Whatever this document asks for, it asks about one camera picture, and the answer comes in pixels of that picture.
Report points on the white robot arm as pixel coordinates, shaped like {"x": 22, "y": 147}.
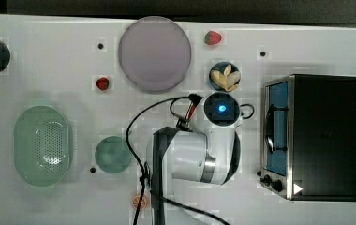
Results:
{"x": 208, "y": 151}

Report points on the green round plate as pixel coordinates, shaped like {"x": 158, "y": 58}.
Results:
{"x": 112, "y": 155}

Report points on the banana pieces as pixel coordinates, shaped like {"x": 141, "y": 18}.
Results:
{"x": 228, "y": 79}

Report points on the blue bowl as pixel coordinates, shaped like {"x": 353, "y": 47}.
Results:
{"x": 220, "y": 66}

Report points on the red strawberry left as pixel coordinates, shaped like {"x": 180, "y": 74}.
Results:
{"x": 102, "y": 83}

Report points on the red strawberry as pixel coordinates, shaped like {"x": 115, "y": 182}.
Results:
{"x": 102, "y": 83}
{"x": 212, "y": 38}

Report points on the red strawberry top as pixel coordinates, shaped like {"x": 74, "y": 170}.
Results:
{"x": 212, "y": 38}

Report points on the orange slice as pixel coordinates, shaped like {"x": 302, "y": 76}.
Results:
{"x": 140, "y": 201}

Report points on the black steel toaster oven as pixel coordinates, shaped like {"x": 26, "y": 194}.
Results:
{"x": 309, "y": 138}

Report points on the green perforated colander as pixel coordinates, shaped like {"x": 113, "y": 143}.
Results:
{"x": 41, "y": 146}

